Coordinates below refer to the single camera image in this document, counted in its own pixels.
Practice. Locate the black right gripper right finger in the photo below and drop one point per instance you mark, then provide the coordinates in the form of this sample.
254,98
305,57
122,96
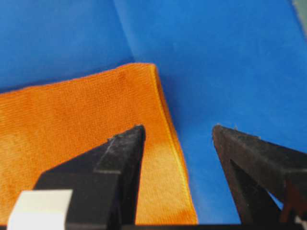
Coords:
268,182

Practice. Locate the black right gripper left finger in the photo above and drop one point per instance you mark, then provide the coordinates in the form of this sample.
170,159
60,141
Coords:
97,190

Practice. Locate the orange towel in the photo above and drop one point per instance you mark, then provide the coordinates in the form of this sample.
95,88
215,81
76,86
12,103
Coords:
43,126

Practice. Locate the blue table mat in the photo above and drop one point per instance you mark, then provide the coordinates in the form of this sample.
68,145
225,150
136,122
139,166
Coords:
238,63

